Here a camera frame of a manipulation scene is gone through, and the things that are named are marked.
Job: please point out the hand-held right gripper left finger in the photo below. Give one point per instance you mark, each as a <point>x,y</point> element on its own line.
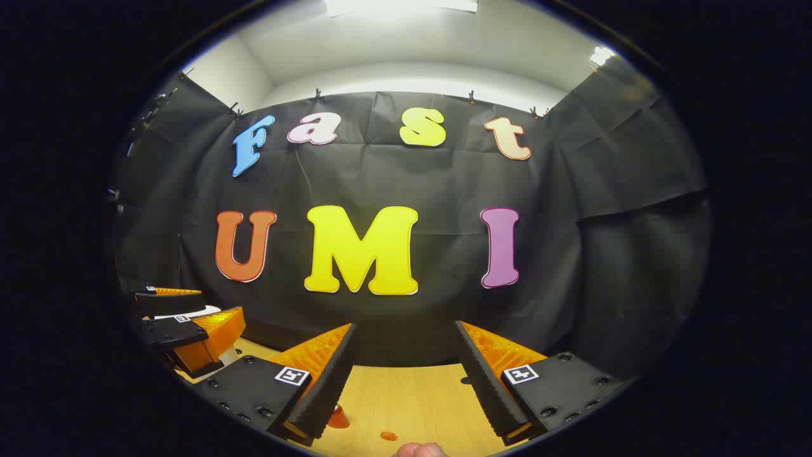
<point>330,387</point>

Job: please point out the orange paper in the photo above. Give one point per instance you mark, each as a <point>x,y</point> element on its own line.
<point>388,436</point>

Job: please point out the black backdrop cloth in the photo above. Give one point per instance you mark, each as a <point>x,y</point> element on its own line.
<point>444,178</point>

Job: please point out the red pop can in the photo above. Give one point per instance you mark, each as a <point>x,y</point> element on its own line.
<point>340,419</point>

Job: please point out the white desktop garbage bin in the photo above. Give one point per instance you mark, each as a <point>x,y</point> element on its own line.
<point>203,311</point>

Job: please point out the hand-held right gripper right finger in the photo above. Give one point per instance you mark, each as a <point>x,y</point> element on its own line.
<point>485,387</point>

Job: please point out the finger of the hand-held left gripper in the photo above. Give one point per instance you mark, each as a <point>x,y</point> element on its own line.
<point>171,331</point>
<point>168,303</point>

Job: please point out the ceiling light panel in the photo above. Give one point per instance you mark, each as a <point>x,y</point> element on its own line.
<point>393,6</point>
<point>601,57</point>

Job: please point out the wooden desktop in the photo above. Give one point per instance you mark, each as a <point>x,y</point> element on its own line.
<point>412,400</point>

